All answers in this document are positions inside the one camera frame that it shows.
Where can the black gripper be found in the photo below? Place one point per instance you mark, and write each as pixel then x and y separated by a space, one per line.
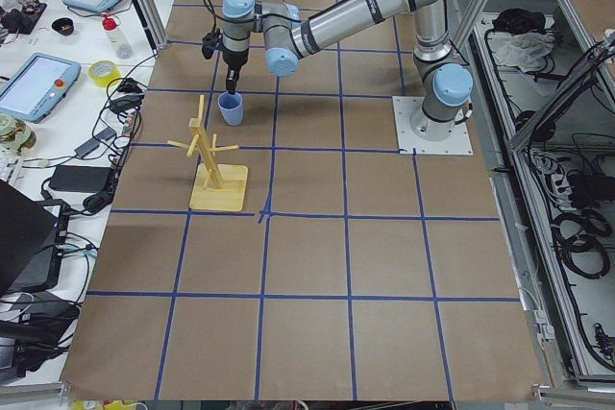
pixel 234 59

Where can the light blue plastic cup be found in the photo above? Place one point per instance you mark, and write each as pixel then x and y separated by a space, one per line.
pixel 231 108

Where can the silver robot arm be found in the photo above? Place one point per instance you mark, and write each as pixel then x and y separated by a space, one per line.
pixel 289 38

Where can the wooden cup holder tree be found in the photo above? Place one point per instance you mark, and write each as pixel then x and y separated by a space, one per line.
pixel 217 186

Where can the clear bottle red cap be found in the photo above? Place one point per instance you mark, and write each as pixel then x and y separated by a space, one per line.
pixel 118 41

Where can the yellow tape roll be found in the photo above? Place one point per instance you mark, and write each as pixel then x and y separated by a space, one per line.
pixel 104 72

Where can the black bowl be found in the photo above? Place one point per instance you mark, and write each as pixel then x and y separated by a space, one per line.
pixel 64 26

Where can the black power adapter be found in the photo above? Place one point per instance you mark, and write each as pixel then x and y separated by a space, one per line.
pixel 74 178

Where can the teach pendant near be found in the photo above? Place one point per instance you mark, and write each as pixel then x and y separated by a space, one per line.
pixel 38 86

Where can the green glass jar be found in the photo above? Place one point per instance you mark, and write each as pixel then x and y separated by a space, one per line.
pixel 16 135

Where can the black laptop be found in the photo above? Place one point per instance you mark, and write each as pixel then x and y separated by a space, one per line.
pixel 32 233

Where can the white crumpled cloth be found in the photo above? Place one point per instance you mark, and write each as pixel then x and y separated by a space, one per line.
pixel 526 52

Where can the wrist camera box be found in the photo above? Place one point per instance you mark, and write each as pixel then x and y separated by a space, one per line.
pixel 210 44

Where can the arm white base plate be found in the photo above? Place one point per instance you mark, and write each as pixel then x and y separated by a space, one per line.
pixel 418 135

